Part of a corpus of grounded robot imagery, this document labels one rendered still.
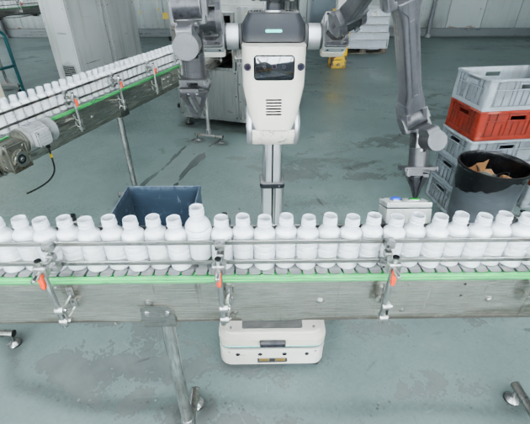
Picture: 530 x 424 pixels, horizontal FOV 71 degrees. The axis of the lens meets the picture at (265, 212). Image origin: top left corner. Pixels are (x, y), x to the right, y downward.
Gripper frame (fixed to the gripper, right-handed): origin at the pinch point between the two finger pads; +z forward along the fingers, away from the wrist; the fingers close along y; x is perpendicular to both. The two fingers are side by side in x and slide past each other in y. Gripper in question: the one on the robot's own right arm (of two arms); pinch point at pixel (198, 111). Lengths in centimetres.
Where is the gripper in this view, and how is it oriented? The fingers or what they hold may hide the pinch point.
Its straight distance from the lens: 102.9
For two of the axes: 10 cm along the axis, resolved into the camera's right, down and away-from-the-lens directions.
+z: 0.0, 8.4, 5.4
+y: 0.3, 5.4, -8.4
